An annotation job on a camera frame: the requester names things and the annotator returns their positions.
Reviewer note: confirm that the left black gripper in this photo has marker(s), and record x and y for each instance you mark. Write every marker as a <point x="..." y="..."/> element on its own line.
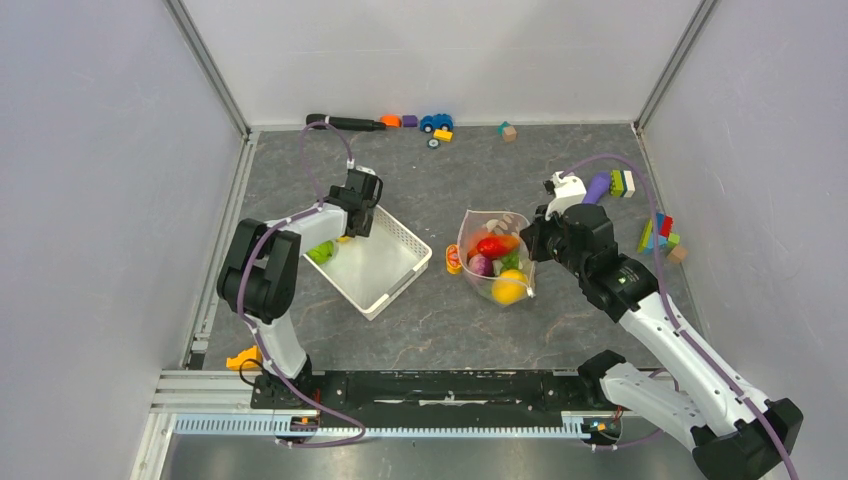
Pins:
<point x="364" y="232"/>

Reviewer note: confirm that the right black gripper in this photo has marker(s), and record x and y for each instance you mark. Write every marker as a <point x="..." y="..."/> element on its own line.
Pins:
<point x="533" y="234"/>

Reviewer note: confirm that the green toy grapes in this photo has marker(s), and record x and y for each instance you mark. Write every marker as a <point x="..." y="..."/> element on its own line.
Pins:
<point x="511" y="261"/>

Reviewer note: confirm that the green toy pepper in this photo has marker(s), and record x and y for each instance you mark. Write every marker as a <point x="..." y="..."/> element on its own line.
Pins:
<point x="323" y="253"/>

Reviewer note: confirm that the red orange toy chili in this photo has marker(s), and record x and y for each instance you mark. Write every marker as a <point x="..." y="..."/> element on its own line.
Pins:
<point x="489" y="247"/>

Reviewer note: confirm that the yellow toy lemon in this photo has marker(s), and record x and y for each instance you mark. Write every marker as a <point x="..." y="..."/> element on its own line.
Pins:
<point x="509" y="287"/>

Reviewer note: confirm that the white toy garlic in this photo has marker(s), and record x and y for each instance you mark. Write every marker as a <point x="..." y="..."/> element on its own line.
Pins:
<point x="493" y="225"/>

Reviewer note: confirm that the clear zip top bag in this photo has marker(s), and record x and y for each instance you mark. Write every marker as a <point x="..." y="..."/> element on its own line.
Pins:
<point x="473" y="230"/>

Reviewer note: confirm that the purple toy onion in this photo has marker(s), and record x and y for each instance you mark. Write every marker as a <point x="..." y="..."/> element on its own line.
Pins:
<point x="481" y="265"/>

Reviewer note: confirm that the orange toy pumpkin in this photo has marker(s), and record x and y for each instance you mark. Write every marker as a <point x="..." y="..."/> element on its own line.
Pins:
<point x="508" y="243"/>

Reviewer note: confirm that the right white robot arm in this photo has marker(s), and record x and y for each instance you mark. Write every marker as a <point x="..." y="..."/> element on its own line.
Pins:
<point x="731" y="428"/>

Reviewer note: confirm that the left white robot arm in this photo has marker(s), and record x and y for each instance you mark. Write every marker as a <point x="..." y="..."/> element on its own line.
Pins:
<point x="259" y="273"/>

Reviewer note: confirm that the purple toy eggplant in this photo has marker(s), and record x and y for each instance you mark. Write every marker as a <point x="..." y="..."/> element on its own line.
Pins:
<point x="599" y="186"/>

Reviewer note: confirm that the green white brick stack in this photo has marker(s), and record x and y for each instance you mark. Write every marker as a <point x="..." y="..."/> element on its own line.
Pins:
<point x="622" y="184"/>

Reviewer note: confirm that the black microphone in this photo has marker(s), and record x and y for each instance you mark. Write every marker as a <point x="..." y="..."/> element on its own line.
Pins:
<point x="345" y="123"/>

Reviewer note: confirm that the orange toy piece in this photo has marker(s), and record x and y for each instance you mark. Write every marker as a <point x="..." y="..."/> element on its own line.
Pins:
<point x="391" y="121"/>

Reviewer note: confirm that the white perforated plastic basket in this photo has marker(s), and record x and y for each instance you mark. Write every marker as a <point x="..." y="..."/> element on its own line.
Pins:
<point x="371" y="272"/>

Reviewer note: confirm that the multicolour brick stack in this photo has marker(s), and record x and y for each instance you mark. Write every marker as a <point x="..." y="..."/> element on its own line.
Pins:
<point x="658" y="232"/>

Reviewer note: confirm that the blue toy car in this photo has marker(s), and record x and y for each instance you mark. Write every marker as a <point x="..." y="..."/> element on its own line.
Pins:
<point x="440" y="121"/>

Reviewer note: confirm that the yellow toy brick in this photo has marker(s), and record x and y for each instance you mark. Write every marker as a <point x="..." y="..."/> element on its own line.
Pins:
<point x="443" y="135"/>

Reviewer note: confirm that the small wooden cube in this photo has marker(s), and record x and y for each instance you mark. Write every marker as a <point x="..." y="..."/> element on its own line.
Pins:
<point x="677" y="254"/>

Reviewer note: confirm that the yellow butterfly toy block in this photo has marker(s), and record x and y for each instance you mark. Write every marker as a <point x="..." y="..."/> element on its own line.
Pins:
<point x="452" y="259"/>

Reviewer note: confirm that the teal and wood cubes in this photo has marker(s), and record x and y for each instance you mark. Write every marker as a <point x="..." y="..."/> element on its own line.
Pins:
<point x="507" y="132"/>

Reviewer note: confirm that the orange yellow clamp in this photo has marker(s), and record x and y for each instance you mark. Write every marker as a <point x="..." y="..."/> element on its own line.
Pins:
<point x="248" y="359"/>

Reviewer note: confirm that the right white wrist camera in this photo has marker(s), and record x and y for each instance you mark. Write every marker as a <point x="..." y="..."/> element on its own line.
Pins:
<point x="566" y="190"/>

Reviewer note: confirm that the white cable duct rail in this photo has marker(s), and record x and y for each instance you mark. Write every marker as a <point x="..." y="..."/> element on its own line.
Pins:
<point x="283" y="425"/>

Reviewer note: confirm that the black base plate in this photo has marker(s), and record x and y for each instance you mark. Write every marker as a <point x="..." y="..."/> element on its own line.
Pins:
<point x="434" y="398"/>

